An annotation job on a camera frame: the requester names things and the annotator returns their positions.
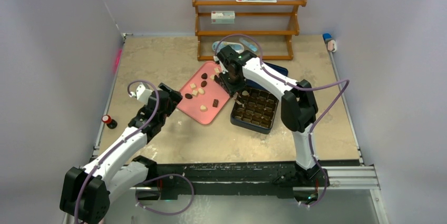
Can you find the dark rectangular chocolate piece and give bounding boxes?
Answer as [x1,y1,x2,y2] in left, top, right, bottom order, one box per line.
[212,99,219,108]

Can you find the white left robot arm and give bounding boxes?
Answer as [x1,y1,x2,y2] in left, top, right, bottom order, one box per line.
[59,80,183,223]

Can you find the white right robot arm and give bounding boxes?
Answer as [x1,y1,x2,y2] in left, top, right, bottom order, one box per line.
[213,46,318,186]

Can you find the blue chocolate tin box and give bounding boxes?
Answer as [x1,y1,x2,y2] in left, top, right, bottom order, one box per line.
[230,86,279,134]

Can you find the light blue oval package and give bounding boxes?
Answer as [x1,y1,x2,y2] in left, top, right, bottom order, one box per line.
[212,41,245,53]

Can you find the pink plastic tray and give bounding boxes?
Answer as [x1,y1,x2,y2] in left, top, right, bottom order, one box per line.
[177,61,230,125]

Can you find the light blue small tube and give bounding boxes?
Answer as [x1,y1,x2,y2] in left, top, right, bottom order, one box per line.
[239,37,258,52]

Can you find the red black button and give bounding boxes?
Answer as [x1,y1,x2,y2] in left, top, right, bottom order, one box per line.
[101,114,118,129]

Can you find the dark blue tin lid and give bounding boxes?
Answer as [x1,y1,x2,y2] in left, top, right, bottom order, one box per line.
[246,63,288,91]

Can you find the white green small box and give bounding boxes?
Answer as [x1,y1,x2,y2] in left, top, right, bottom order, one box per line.
[210,11,236,24]

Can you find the wooden shelf rack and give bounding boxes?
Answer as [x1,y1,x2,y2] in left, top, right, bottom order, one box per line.
[192,0,307,61]

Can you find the blue white corner device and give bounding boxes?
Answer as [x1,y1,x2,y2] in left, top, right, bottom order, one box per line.
[322,33,337,53]

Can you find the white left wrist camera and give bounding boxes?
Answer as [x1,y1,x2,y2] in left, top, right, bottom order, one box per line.
[129,83,153,105]

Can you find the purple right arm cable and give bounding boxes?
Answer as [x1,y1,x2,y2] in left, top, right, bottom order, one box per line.
[213,34,350,208]

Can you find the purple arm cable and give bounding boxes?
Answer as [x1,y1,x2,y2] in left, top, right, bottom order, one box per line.
[74,80,195,224]
[213,34,350,208]

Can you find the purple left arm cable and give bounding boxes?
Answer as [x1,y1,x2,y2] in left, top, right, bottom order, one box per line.
[74,80,195,224]

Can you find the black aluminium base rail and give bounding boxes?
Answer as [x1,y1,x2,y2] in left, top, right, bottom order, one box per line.
[71,161,380,202]

